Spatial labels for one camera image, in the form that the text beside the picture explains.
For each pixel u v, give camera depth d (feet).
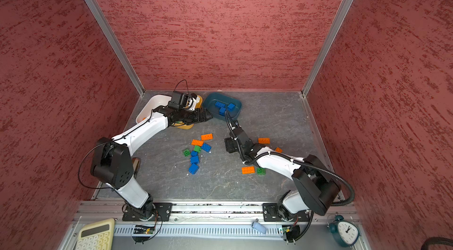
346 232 2.19
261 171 2.74
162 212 2.42
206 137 3.20
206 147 3.02
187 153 2.97
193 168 2.86
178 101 2.28
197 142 3.11
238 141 2.15
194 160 2.93
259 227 2.26
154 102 3.61
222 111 3.49
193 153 2.94
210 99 3.70
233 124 2.51
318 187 1.42
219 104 3.72
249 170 2.81
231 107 3.59
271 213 2.43
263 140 3.19
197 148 3.02
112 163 1.49
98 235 2.20
